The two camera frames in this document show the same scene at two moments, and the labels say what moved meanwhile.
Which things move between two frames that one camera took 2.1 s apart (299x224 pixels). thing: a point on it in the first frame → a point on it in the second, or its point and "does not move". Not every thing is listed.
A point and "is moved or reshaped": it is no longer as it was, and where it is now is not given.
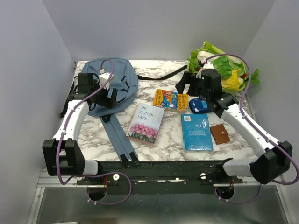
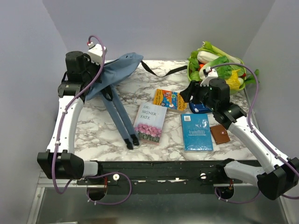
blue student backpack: [120, 76] is moved or reshaped
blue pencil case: [197, 106] does not move
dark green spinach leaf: [254, 76] does not move
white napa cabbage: [203, 54] does not move
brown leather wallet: [220, 134] does not move
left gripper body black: [101, 98] → [93, 69]
